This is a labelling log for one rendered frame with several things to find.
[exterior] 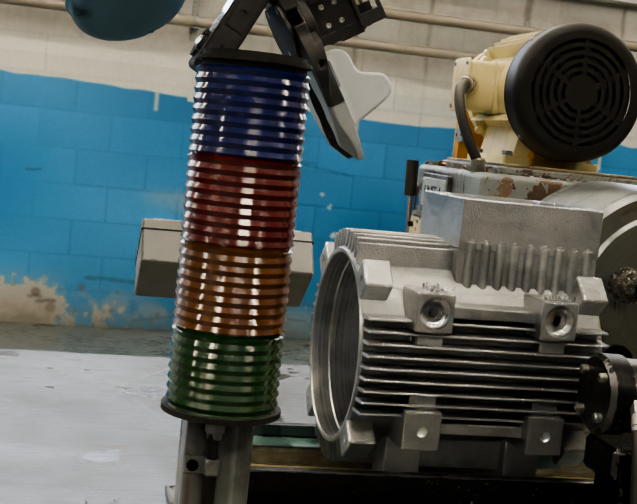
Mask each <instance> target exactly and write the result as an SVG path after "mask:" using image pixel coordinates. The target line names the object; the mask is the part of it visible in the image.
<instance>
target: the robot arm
mask: <svg viewBox="0 0 637 504"><path fill-rule="evenodd" d="M184 2H185V0H65V2H64V3H65V7H66V10H67V12H68V13H69V14H70V15H71V16H72V19H73V21H74V23H75V24H76V25H77V27H78V28H79V29H80V30H82V31H83V32H84V33H86V34H87V35H89V36H91V37H94V38H97V39H100V40H106V41H126V40H132V39H137V38H140V37H143V36H146V35H147V34H149V33H154V31H155V30H157V29H160V28H162V27H163V26H165V25H166V24H167V23H168V22H170V21H171V20H172V19H173V18H174V17H175V16H176V15H177V13H178V12H179V11H180V9H181V8H182V6H183V4H184ZM375 3H376V5H377V7H376V8H372V6H371V3H370V1H369V0H367V1H365V2H362V0H228V1H227V3H226V4H225V6H224V7H223V9H222V10H221V12H220V14H219V15H218V17H217V18H216V20H215V21H214V23H213V24H212V26H211V28H210V29H206V30H204V32H203V33H202V34H201V36H199V37H198V38H197V39H196V41H195V43H194V47H193V48H192V50H191V52H190V55H191V56H192V57H191V58H190V60H189V62H188V64H189V67H190V68H191V69H192V70H194V71H195V72H197V70H196V66H197V65H199V64H202V60H199V59H197V58H196V57H197V54H198V53H203V48H229V49H239V47H240V46H241V44H242V43H243V41H244V39H245V38H246V36H247V35H248V33H249V32H250V30H251V29H252V27H253V25H254V24H255V22H256V21H257V19H258V18H259V16H260V15H261V13H262V11H263V10H264V9H267V10H265V15H266V19H267V21H268V24H269V27H270V29H271V32H272V34H273V37H274V39H275V41H276V44H277V46H278V47H279V49H280V51H281V53H282V54H283V55H289V56H295V57H300V58H304V59H306V60H307V65H311V66H312V71H308V72H306V75H307V76H308V77H309V78H310V79H311V81H310V82H309V87H310V91H309V92H308V94H307V95H308V98H309V101H308V103H307V106H308V107H309V109H310V111H311V113H312V115H313V117H314V119H315V121H316V123H317V124H318V126H319V128H320V130H321V131H322V133H323V135H324V137H325V138H326V140H327V142H328V144H329V145H330V146H331V147H332V148H333V149H335V150H336V151H337V152H339V153H340V154H341V155H342V156H344V157H345V158H346V159H349V158H352V157H354V158H356V159H357V160H361V159H363V158H365V157H364V153H363V150H362V146H361V142H360V139H359V136H358V133H357V130H356V128H355V125H357V124H358V123H359V122H360V121H361V120H362V119H363V118H365V117H366V116H367V115H368V114H369V113H370V112H372V111H373V110H374V109H375V108H376V107H378V106H379V105H380V104H381V103H382V102H383V101H385V100H386V99H387V98H388V97H389V95H390V93H391V84H390V81H389V80H388V78H387V76H386V75H384V74H382V73H371V72H360V71H358V70H357V69H356V68H355V66H354V64H353V62H352V60H351V58H350V56H349V55H348V54H347V53H346V52H345V51H343V50H341V49H332V50H330V51H328V52H325V49H324V47H325V46H327V45H332V44H334V43H336V42H339V41H341V42H342V41H345V40H348V39H350V38H352V37H354V36H356V35H359V34H361V33H363V32H365V29H366V28H367V27H368V26H370V25H372V24H373V23H375V22H378V21H380V20H382V19H384V18H386V17H387V16H386V14H385V11H384V9H383V6H382V4H381V2H380V0H375Z"/></svg>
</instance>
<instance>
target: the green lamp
mask: <svg viewBox="0 0 637 504"><path fill-rule="evenodd" d="M172 328H173V332H172V333H171V338H172V342H171V343H170V347H171V351H170V353H169V357H170V361H169V363H168V366H169V369H170V370H169V371H168V373H167V376H168V381H167V383H166V386H167V388H168V389H167V391H166V393H165V395H166V398H167V399H166V403H167V404H168V405H169V406H171V407H172V408H174V409H176V410H179V411H182V412H185V413H189V414H193V415H198V416H204V417H210V418H219V419H256V418H262V417H266V416H270V415H272V414H273V413H275V411H276V406H277V405H278V401H277V397H278V395H279V391H278V387H279V385H280V382H279V377H280V376H281V372H280V368H281V366H282V363H281V358H282V356H283V353H282V348H283V347H284V343H283V338H284V337H285V334H284V333H281V334H279V335H277V336H273V337H263V338H241V337H227V336H218V335H211V334H204V333H199V332H195V331H191V330H187V329H184V328H182V327H179V326H178V325H176V324H175V323H173V324H172Z"/></svg>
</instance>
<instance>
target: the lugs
mask: <svg viewBox="0 0 637 504"><path fill-rule="evenodd" d="M334 243H335V242H326V243H325V246H324V248H323V251H322V253H321V256H320V266H321V275H322V272H323V269H324V267H325V264H326V262H327V260H328V258H329V256H330V255H331V253H332V252H333V249H334ZM357 282H358V289H359V297H360V299H364V300H378V301H386V300H387V299H388V297H389V295H390V293H391V291H392V289H393V279H392V272H391V266H390V262H389V261H380V260H368V259H364V260H363V261H362V263H361V266H360V268H359V270H358V273H357ZM570 297H571V300H574V297H576V300H575V301H574V302H575V303H577V304H579V311H578V315H590V316H599V315H600V313H601V312H602V311H603V309H604V308H605V307H606V305H607V304H608V302H609V301H608V298H607V294H606V291H605V288H604V284H603V281H602V279H601V278H593V277H581V276H579V277H577V278H576V280H575V281H574V283H573V284H572V287H571V296H570ZM306 404H307V414H308V416H314V411H313V405H312V398H311V388H310V384H309V386H308V388H307V391H306ZM314 417H315V416H314ZM339 438H340V447H341V455H342V457H351V458H368V457H369V455H370V453H371V451H372V449H373V448H374V446H375V444H376V438H375V431H374V423H373V422H372V421H350V420H346V422H345V424H344V426H343V428H342V430H341V432H340V434H339ZM585 444H586V437H585V433H584V431H576V430H563V436H562V444H561V451H560V456H552V460H553V463H554V464H555V465H573V466H576V465H578V464H579V463H580V462H581V460H582V459H583V458H584V452H585Z"/></svg>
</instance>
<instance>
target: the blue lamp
mask: <svg viewBox="0 0 637 504"><path fill-rule="evenodd" d="M196 70H197V74H196V76H195V80H196V84H195V86H194V90H195V94H194V96H193V100H194V105H193V106H192V110H193V115H192V117H191V120H192V123H193V124H192V125H191V127H190V130H191V133H192V134H191V136H190V137H189V140H190V143H191V144H190V146H189V147H188V149H189V150H190V151H191V152H195V153H202V154H210V155H219V156H227V157H237V158H246V159H256V160H266V161H278V162H290V163H299V162H301V161H303V159H302V156H301V154H302V153H303V151H304V149H303V146H302V144H303V143H304V141H305V139H304V136H303V134H304V133H305V131H306V129H305V126H304V124H305V123H306V121H307V118H306V115H305V114H306V113H307V111H308V108H307V105H306V104H307V103H308V101H309V98H308V95H307V94H308V92H309V91H310V87H309V82H310V81H311V79H310V78H309V77H308V76H307V75H304V74H299V73H294V72H288V71H281V70H274V69H266V68H257V67H248V66H238V65H226V64H199V65H197V66H196Z"/></svg>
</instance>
